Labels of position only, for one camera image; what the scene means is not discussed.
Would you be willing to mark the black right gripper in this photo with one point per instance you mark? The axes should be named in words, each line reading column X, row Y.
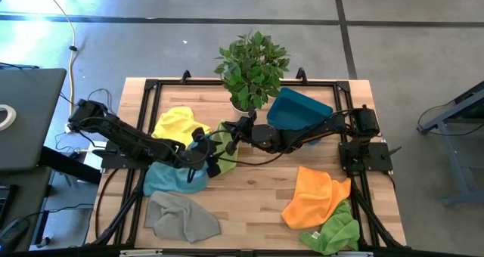
column 261, row 136

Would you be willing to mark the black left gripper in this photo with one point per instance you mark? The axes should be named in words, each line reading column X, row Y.
column 194, row 156

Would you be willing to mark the lime green microfiber towel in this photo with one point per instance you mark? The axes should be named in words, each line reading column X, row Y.
column 228, row 162

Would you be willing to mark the blue microfiber towel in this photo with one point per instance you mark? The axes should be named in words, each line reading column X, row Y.
column 166, row 179

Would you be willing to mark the teal plastic bin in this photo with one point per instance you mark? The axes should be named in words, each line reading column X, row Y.
column 295, row 109

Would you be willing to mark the grey microfiber towel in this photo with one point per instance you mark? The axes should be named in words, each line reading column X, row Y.
column 177, row 219

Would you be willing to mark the orange microfiber towel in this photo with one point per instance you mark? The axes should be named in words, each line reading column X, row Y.
column 310, row 196

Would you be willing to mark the green towel with white label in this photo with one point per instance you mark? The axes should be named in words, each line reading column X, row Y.
column 336, row 230

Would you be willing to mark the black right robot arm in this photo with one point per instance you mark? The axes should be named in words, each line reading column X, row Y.
column 325, row 126

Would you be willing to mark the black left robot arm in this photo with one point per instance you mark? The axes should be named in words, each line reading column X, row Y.
column 128, row 140

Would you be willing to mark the yellow microfiber towel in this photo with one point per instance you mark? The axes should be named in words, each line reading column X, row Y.
column 175, row 124

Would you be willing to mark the green plant in white pot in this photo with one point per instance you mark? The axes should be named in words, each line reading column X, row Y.
column 251, row 72

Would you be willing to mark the white box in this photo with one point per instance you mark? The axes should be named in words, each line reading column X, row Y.
column 90, row 158

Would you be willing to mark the black desk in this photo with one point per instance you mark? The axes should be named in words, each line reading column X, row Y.
column 68, row 164

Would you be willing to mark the white power strip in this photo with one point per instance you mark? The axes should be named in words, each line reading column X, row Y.
column 68, row 127

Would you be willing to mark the white tape roll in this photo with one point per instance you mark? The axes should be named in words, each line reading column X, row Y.
column 13, row 117

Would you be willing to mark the black keyboard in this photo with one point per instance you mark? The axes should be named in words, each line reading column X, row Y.
column 5, row 204

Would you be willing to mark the black computer mouse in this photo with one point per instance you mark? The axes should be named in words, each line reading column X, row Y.
column 13, row 232

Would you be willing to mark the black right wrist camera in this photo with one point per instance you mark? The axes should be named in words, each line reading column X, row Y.
column 251, row 117

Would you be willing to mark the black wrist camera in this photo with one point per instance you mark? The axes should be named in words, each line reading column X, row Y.
column 251, row 117
column 199, row 134

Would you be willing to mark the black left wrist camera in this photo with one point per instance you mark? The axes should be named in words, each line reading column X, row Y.
column 199, row 134

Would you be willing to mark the black aluminium table frame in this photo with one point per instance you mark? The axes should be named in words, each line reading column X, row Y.
column 189, row 82

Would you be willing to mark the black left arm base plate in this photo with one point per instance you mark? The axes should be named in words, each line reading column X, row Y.
column 113, row 161

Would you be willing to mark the silver bracket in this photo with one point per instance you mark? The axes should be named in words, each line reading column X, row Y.
column 351, row 254
column 141, row 252

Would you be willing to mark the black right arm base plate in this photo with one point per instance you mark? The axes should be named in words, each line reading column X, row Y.
column 378, row 156

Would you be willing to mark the grey metal table frame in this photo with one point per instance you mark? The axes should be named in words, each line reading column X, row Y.
column 448, row 155

